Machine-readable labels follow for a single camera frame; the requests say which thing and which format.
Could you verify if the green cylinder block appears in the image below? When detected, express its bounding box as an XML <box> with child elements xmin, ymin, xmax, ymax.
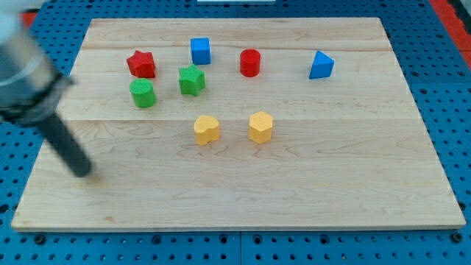
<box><xmin>130</xmin><ymin>78</ymin><xmax>156</xmax><ymax>108</ymax></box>

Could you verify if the blue triangle block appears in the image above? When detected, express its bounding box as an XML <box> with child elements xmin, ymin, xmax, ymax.
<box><xmin>309</xmin><ymin>51</ymin><xmax>335</xmax><ymax>80</ymax></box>

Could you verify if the green star block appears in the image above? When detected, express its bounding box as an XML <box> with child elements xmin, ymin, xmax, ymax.
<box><xmin>179</xmin><ymin>64</ymin><xmax>205</xmax><ymax>96</ymax></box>

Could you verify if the red star block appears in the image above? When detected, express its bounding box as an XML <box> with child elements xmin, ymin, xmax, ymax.
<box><xmin>126</xmin><ymin>50</ymin><xmax>156</xmax><ymax>79</ymax></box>

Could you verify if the blue cube block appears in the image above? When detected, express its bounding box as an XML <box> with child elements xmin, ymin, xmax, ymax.
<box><xmin>190</xmin><ymin>38</ymin><xmax>211</xmax><ymax>65</ymax></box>

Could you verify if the black cylindrical pointer tool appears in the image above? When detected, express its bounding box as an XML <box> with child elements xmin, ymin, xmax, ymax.
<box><xmin>35</xmin><ymin>113</ymin><xmax>92</xmax><ymax>177</ymax></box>

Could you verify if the yellow hexagon block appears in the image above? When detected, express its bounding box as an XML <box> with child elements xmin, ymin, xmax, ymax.
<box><xmin>248</xmin><ymin>111</ymin><xmax>273</xmax><ymax>144</ymax></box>

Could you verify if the red cylinder block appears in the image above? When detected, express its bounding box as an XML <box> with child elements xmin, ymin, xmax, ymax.
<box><xmin>240</xmin><ymin>49</ymin><xmax>261</xmax><ymax>77</ymax></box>

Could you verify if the yellow heart block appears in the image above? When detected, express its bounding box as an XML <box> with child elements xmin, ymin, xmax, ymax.
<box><xmin>194</xmin><ymin>115</ymin><xmax>220</xmax><ymax>146</ymax></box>

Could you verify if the light wooden board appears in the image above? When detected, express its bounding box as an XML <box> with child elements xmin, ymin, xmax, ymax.
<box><xmin>11</xmin><ymin>18</ymin><xmax>466</xmax><ymax>232</ymax></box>

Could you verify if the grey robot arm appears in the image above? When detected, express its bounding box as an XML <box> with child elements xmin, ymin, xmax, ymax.
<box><xmin>1</xmin><ymin>0</ymin><xmax>73</xmax><ymax>126</ymax></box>

